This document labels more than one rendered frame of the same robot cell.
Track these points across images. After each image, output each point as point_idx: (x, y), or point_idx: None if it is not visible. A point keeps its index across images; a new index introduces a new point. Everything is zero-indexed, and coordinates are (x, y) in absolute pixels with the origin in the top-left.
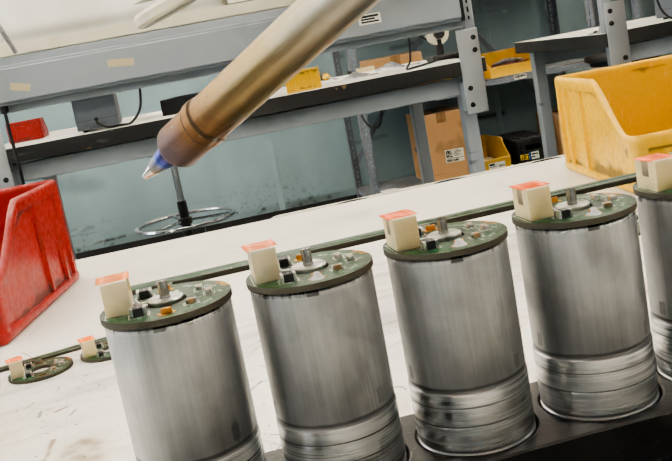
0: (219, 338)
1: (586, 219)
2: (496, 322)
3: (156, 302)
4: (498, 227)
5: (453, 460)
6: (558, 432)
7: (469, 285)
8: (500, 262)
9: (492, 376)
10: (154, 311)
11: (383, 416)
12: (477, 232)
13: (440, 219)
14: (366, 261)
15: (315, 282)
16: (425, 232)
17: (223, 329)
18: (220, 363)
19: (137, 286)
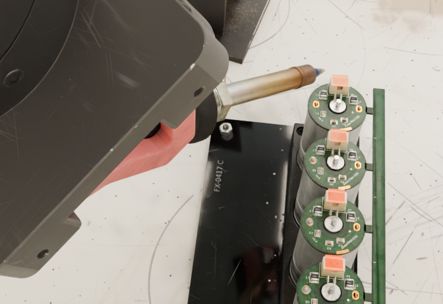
0: (313, 129)
1: (298, 281)
2: (298, 248)
3: (331, 101)
4: (325, 248)
5: (294, 248)
6: (290, 295)
7: (299, 229)
8: (305, 244)
9: (294, 254)
10: (323, 100)
11: (301, 211)
12: (316, 233)
13: (333, 218)
14: (321, 183)
15: (306, 157)
16: (353, 223)
17: (316, 130)
18: (310, 134)
19: (380, 100)
